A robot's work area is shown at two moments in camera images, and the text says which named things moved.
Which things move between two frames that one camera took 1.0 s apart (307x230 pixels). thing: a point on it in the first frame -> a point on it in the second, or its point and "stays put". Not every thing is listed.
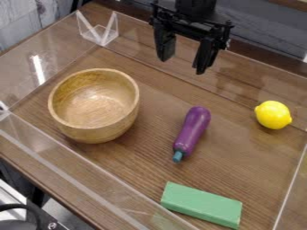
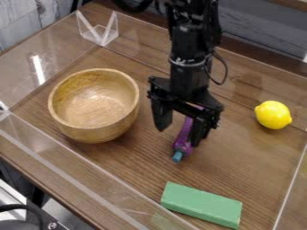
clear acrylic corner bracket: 100,34 stays put
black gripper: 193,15 -> 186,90
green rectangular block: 201,204 stays put
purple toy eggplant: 190,133 stays put
